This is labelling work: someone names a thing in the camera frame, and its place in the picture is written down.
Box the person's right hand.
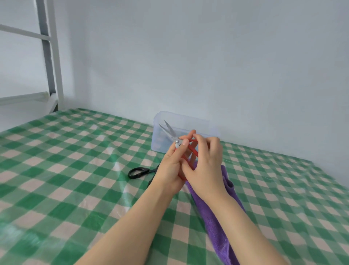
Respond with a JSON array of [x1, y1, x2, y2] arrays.
[[179, 130, 227, 202]]

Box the person's left hand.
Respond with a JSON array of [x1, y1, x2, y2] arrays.
[[151, 138, 190, 195]]

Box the person's left forearm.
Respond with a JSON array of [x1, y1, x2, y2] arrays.
[[74, 182, 180, 265]]

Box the person's right forearm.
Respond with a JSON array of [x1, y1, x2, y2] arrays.
[[202, 188, 289, 265]]

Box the green checked tablecloth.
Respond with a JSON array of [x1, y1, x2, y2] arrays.
[[0, 108, 349, 265]]

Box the purple towel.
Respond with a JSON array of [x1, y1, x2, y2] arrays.
[[185, 165, 246, 265]]

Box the red handled scissors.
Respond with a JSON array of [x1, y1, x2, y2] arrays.
[[159, 120, 199, 181]]

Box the black handled scissors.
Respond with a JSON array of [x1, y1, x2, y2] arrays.
[[128, 162, 161, 187]]

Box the clear plastic storage box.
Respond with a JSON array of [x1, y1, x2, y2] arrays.
[[151, 110, 221, 154]]

